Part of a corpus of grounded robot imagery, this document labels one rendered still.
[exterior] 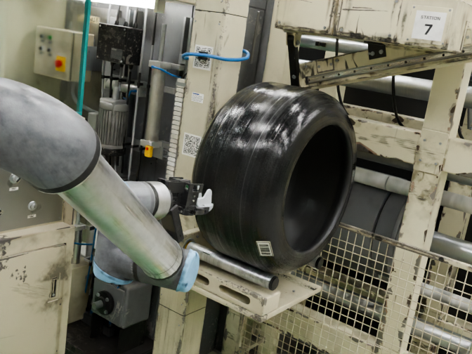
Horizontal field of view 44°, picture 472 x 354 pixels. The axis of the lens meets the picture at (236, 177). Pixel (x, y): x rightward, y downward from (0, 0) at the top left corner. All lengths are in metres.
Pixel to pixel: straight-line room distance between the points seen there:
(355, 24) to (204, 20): 0.48
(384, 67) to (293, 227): 0.62
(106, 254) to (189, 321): 0.91
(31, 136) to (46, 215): 1.26
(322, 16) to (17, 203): 1.14
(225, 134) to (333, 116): 0.33
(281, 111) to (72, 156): 0.93
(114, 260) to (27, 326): 0.85
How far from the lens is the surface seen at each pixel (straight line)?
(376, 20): 1.91
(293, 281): 2.06
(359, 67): 2.06
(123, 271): 1.28
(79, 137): 0.80
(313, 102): 1.69
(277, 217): 1.61
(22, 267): 1.97
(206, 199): 1.50
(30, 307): 2.06
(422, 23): 1.85
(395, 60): 2.01
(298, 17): 2.03
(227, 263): 1.83
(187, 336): 2.18
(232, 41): 1.93
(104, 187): 0.88
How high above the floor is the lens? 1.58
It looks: 13 degrees down
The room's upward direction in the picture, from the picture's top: 8 degrees clockwise
